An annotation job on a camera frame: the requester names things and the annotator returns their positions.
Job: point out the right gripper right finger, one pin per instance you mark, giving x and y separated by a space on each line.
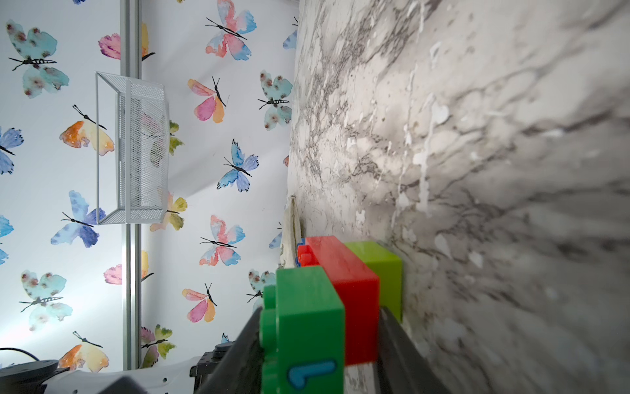
401 368

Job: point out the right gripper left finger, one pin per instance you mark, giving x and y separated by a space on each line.
234 366

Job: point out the dark green lego brick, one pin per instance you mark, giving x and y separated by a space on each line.
302 333

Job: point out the long red lego brick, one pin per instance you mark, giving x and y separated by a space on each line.
358 288

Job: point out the lime green lego brick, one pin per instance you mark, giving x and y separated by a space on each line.
389 268

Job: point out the blue lego brick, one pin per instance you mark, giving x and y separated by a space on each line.
300 246

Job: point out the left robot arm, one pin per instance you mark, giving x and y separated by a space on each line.
49 377

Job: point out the white mesh basket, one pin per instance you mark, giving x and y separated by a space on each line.
142 135

